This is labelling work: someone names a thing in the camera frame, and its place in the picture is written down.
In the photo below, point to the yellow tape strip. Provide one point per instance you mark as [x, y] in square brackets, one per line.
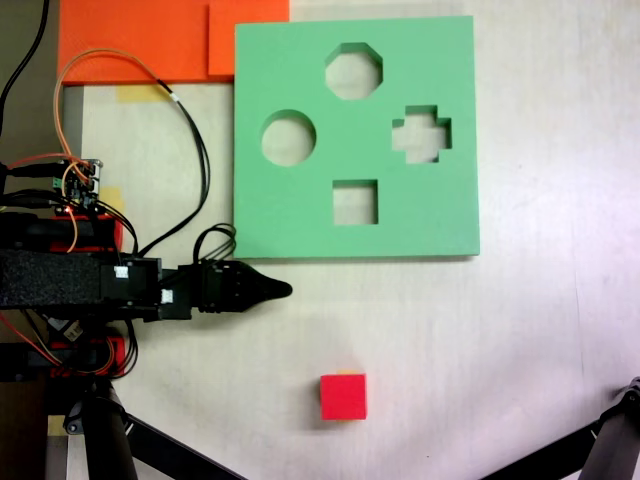
[135, 93]

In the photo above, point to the green shape sorting board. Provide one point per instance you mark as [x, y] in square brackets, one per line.
[280, 215]

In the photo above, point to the small yellow tape piece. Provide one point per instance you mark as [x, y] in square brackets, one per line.
[114, 196]
[56, 425]

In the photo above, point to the red square block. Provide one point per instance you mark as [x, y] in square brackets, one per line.
[344, 397]

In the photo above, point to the red printed base mount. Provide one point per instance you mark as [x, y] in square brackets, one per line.
[118, 235]
[117, 350]

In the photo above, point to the orange flat block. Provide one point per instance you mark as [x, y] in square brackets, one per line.
[125, 35]

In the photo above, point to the thin black tripod strut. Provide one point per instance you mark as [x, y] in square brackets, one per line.
[550, 452]
[170, 450]

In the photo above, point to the small black circuit module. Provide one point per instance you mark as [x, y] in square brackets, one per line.
[65, 329]

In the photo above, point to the thick black tripod leg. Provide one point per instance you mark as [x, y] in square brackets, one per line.
[615, 440]
[105, 440]

